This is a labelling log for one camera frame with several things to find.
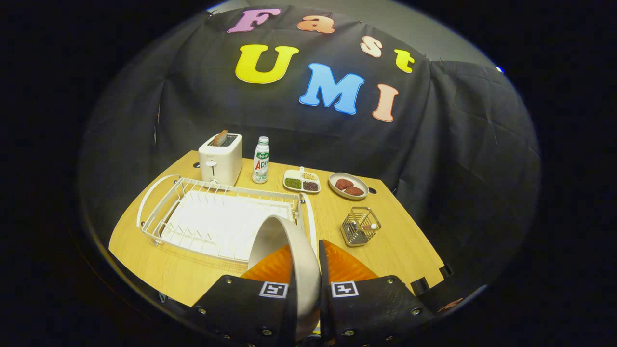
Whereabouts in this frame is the beige round plate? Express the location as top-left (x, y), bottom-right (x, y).
top-left (247, 215), bottom-right (322, 342)

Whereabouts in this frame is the white toaster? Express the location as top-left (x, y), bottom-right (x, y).
top-left (198, 133), bottom-right (243, 187)

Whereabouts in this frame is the white green-label drink bottle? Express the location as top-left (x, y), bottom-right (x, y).
top-left (252, 136), bottom-right (270, 184)

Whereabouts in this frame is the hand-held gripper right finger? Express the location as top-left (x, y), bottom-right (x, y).
top-left (318, 240), bottom-right (437, 347)

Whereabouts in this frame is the black backdrop cloth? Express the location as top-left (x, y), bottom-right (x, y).
top-left (80, 5), bottom-right (540, 309)

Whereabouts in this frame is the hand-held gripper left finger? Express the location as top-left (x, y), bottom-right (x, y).
top-left (190, 243), bottom-right (297, 347)

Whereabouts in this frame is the grey plate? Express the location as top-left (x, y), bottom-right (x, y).
top-left (329, 173), bottom-right (370, 200)

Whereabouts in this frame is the white divided bean dish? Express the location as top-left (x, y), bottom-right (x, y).
top-left (283, 167), bottom-right (321, 194)

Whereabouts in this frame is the metal wire basket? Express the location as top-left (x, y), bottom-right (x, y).
top-left (340, 207), bottom-right (382, 247)

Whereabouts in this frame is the white wire dish rack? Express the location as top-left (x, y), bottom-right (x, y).
top-left (136, 174), bottom-right (319, 263)

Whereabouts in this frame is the white drain tray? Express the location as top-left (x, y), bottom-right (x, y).
top-left (161, 190), bottom-right (295, 261)

